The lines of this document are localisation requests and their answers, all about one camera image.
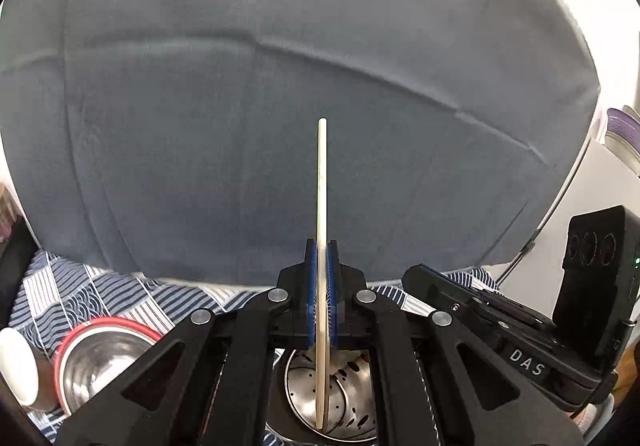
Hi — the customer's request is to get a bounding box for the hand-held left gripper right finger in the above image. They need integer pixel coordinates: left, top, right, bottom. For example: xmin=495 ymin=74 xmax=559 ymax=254
xmin=329 ymin=239 xmax=584 ymax=446

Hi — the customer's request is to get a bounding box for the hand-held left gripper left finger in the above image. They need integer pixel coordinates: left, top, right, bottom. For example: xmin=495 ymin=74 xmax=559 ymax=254
xmin=54 ymin=238 xmax=320 ymax=446

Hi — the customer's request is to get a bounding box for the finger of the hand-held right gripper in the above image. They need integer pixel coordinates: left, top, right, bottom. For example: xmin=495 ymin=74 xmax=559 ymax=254
xmin=401 ymin=264 xmax=501 ymax=327

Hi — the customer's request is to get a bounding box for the black steel utensil holder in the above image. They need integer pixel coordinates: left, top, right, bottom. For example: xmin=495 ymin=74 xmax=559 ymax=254
xmin=267 ymin=348 xmax=383 ymax=444

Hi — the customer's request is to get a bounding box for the pale wooden chopstick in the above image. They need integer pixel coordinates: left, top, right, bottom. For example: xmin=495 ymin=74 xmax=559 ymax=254
xmin=315 ymin=118 xmax=330 ymax=430

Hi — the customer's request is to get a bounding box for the blue white patterned tablecloth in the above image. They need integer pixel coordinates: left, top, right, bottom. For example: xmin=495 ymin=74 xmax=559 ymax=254
xmin=10 ymin=249 xmax=501 ymax=446

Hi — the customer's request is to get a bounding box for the red colander with steel bowl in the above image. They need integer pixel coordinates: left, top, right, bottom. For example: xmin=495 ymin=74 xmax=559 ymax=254
xmin=52 ymin=317 xmax=165 ymax=418

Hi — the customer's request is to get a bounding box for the steel bowl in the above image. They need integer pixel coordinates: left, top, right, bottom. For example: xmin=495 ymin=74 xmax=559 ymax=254
xmin=60 ymin=326 xmax=156 ymax=414

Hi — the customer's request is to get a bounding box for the white cup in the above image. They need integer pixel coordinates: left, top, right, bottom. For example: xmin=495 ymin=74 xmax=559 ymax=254
xmin=0 ymin=327 xmax=61 ymax=413

